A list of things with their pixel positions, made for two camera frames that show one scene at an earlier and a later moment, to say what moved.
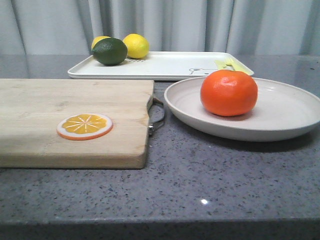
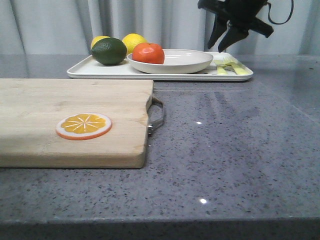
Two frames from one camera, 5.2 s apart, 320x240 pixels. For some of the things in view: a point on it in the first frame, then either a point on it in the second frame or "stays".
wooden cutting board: (30, 109) stays
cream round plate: (282, 110) → (175, 61)
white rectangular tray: (157, 66) stays
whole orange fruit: (229, 93) → (149, 52)
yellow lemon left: (97, 39) stays
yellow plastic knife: (220, 64) stays
